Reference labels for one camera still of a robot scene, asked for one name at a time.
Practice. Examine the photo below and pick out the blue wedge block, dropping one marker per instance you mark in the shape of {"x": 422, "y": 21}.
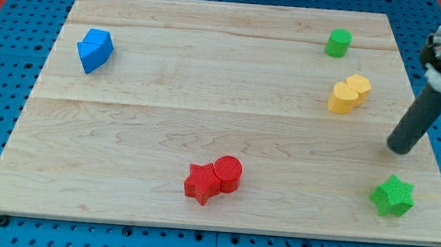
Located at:
{"x": 91, "y": 58}

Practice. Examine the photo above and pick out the red star block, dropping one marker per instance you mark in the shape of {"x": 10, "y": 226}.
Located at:
{"x": 202, "y": 183}

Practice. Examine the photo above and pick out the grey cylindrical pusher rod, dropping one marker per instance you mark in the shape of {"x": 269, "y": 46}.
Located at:
{"x": 423, "y": 112}

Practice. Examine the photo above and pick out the blue cube block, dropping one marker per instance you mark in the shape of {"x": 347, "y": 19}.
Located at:
{"x": 96, "y": 36}

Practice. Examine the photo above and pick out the yellow heart block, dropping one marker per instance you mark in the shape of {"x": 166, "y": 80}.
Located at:
{"x": 342, "y": 99}

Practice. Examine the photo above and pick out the wooden board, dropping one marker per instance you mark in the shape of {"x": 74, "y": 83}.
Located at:
{"x": 190, "y": 81}

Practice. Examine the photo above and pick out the red cylinder block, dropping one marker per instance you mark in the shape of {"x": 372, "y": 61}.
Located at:
{"x": 229, "y": 170}

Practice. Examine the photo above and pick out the yellow hexagon block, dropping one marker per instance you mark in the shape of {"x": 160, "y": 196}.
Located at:
{"x": 361, "y": 85}

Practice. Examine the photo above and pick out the green star block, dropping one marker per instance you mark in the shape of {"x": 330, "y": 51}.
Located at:
{"x": 393, "y": 196}

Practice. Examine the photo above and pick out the green cylinder block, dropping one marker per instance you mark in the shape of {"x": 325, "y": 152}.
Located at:
{"x": 338, "y": 43}

